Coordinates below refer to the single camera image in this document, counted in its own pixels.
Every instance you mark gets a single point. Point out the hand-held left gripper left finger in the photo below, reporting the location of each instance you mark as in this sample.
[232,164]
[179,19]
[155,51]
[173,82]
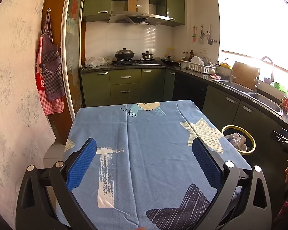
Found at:
[82,163]

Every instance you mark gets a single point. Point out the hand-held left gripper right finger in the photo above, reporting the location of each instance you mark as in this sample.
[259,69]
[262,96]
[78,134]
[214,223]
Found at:
[206,163]

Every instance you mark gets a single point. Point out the clear plastic bottle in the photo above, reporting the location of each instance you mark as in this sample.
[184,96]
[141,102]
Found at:
[234,138]

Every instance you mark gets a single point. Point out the black bin with yellow rim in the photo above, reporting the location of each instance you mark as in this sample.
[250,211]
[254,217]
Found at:
[226,127]

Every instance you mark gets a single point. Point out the small red box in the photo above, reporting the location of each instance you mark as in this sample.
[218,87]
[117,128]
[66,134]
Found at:
[287,102]

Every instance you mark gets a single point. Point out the stainless steel double sink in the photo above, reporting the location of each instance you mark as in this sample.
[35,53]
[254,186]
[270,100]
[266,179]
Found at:
[266,100]

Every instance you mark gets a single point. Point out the green plastic object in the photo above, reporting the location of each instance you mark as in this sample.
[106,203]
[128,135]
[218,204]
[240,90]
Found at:
[280,87]

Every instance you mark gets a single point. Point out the small grey bowl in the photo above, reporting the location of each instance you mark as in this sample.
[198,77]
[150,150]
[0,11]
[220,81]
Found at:
[268,81]

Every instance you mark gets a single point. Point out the tall curved steel faucet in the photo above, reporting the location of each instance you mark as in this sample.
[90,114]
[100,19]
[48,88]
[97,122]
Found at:
[256,79]

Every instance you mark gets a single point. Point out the blue printed tablecloth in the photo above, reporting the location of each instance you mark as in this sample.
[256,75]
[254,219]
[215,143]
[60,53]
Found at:
[146,136]

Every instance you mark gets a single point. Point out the wooden cutting board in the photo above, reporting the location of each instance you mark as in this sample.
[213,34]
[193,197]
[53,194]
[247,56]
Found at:
[244,75]

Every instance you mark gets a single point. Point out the small steel faucet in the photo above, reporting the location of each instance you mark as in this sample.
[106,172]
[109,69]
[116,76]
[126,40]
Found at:
[231,75]

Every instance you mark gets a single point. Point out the pink cloth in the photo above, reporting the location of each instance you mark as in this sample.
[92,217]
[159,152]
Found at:
[215,77]

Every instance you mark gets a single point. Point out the green base cabinets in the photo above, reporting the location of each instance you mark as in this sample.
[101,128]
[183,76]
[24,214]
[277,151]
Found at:
[124,86]

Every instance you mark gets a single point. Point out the yellow container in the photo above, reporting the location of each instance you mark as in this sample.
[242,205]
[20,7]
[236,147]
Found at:
[226,65]

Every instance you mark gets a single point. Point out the red checked apron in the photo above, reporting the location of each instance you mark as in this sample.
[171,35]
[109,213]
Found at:
[40,82]

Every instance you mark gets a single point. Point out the white bowl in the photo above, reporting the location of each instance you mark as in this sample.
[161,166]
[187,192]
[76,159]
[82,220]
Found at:
[213,71]

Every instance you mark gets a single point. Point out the white dish rack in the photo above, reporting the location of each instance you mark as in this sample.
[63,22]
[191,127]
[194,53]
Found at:
[198,68]

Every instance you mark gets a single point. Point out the white mug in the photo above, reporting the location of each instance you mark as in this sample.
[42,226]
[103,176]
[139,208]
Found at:
[182,65]

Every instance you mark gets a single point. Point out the crumpled plastic bags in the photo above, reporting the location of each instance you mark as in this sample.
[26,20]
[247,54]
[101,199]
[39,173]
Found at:
[97,62]

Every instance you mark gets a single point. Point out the stack of white plates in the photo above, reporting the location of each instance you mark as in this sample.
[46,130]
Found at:
[196,60]

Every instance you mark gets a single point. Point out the purple checked apron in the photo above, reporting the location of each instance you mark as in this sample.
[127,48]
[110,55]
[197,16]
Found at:
[51,60]

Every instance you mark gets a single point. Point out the black frying pan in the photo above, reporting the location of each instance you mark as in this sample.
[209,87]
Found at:
[168,61]

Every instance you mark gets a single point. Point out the dark sauce bottles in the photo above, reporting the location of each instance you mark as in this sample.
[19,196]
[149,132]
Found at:
[188,55]

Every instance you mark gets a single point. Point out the printed glass sliding door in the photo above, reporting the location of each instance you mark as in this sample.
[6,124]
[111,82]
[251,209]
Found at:
[74,52]

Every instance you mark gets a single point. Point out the black gas stove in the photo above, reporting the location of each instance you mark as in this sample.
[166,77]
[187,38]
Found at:
[136,62]

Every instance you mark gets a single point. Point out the yellow oil bottle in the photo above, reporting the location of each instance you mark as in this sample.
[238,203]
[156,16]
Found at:
[170,53]

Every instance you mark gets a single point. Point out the black wok with lid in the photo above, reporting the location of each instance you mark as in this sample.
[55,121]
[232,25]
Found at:
[124,55]

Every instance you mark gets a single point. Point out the bright window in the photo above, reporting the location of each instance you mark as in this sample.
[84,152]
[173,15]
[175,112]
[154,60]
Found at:
[254,21]

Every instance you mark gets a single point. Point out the hanging grey spatula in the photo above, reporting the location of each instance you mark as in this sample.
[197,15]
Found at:
[210,40]

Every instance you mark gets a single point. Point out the small metal pot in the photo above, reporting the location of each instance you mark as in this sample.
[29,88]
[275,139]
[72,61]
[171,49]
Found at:
[147,56]

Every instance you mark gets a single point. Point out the red green hanging utensil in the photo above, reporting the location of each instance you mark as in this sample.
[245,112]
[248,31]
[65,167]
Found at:
[194,35]

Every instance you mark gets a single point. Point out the stainless steel range hood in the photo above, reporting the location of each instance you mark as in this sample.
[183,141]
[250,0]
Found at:
[139,16]

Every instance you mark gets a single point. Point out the brown cardboard piece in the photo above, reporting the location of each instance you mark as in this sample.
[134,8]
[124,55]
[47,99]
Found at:
[132,3]

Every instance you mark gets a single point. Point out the white wall socket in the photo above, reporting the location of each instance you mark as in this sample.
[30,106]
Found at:
[203,50]

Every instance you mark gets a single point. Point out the green wall cabinets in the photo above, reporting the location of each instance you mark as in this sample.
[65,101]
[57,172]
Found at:
[96,2]

